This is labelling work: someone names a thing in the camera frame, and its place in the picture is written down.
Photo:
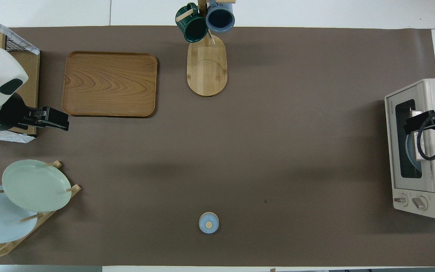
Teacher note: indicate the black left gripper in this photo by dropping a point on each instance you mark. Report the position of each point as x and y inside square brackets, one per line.
[8, 113]

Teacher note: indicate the light blue round plate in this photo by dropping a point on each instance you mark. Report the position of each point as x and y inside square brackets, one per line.
[411, 153]

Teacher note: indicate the round oven knob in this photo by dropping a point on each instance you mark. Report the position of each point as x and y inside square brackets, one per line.
[400, 200]
[420, 203]

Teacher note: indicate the wooden two-step shelf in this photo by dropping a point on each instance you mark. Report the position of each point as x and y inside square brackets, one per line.
[32, 75]

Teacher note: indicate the rectangular wooden tray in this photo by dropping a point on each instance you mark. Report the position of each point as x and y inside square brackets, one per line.
[110, 84]

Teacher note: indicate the pale green plate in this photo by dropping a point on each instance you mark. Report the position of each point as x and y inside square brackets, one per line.
[36, 185]

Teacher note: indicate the wooden plate rack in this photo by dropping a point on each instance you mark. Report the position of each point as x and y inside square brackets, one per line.
[57, 206]

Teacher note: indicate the brown table mat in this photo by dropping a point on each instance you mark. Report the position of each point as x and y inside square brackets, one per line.
[278, 151]

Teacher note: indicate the wooden mug tree stand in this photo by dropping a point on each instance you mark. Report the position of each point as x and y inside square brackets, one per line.
[207, 71]

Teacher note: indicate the dark green mug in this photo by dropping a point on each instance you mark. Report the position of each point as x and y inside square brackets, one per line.
[193, 28]

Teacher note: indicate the blue mug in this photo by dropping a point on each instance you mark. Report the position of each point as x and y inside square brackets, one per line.
[220, 19]

